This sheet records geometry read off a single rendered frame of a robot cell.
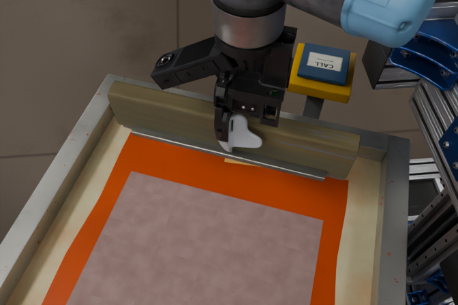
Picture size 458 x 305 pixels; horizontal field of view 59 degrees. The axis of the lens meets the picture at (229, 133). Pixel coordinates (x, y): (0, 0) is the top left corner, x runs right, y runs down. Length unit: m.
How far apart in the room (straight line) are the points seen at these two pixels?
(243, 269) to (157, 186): 0.20
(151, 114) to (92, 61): 1.79
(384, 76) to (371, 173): 0.22
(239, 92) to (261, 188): 0.28
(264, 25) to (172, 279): 0.41
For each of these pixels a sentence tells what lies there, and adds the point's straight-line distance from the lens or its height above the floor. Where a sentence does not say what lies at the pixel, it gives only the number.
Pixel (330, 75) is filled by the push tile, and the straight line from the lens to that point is 0.86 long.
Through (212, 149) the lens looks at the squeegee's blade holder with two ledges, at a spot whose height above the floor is 1.08.
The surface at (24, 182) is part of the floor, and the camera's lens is 2.01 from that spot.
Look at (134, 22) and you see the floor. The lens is 2.56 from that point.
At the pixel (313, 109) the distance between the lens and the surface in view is 0.97.
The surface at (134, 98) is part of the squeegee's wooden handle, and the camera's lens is 0.59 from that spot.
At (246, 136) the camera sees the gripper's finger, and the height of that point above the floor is 1.14.
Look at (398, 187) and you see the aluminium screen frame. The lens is 0.72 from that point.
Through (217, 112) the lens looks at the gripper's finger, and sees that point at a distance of 0.49.
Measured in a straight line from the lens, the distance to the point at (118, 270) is 0.67.
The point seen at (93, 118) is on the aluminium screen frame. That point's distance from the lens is 0.78.
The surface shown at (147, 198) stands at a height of 0.95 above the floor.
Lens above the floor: 1.58
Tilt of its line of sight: 54 degrees down
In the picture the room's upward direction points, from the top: straight up
